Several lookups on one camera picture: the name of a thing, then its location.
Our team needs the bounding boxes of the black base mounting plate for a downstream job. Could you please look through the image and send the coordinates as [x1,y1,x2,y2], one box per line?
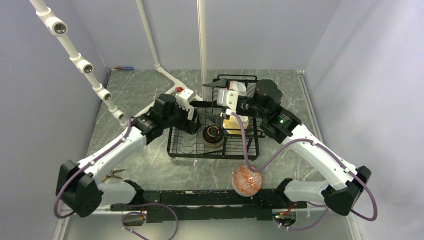
[110,188,307,223]

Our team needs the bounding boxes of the purple cable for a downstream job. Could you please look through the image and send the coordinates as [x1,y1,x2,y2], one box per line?
[231,112,379,232]
[53,116,180,240]

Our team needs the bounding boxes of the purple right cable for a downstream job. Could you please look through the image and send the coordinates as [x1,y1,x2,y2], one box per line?
[231,112,379,232]

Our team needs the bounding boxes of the red patterned bowl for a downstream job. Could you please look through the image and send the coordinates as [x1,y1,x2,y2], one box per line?
[229,80,247,96]

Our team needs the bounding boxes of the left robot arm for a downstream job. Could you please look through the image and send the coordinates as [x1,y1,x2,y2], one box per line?
[53,88,200,219]

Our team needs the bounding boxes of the blue yellow patterned bowl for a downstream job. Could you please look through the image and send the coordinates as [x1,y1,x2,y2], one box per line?
[222,115,250,135]

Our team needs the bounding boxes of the red blue screwdriver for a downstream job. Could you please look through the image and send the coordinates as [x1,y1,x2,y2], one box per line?
[114,66,134,71]

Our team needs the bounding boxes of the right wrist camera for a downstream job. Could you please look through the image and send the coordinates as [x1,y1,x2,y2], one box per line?
[216,88,239,111]

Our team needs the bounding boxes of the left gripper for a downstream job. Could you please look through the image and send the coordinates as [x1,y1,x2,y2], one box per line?
[162,100,202,135]

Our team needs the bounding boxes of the black wire dish rack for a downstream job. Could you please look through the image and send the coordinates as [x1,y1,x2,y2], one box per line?
[166,74,266,161]

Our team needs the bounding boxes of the white PVC pipe frame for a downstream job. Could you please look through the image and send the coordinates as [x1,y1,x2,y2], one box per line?
[29,0,209,129]

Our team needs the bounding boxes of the brown glazed bowl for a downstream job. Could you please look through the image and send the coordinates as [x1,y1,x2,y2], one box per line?
[201,125,224,149]

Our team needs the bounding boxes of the yellow handled pliers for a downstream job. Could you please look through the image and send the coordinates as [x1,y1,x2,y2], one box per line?
[101,169,125,183]

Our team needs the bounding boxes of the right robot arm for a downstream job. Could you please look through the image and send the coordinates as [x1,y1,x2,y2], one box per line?
[207,78,378,221]

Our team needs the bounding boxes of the orange geometric patterned bowl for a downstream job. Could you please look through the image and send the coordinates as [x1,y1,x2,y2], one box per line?
[231,165,263,198]

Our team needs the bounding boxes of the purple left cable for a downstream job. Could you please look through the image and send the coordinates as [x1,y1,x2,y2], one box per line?
[53,116,180,240]

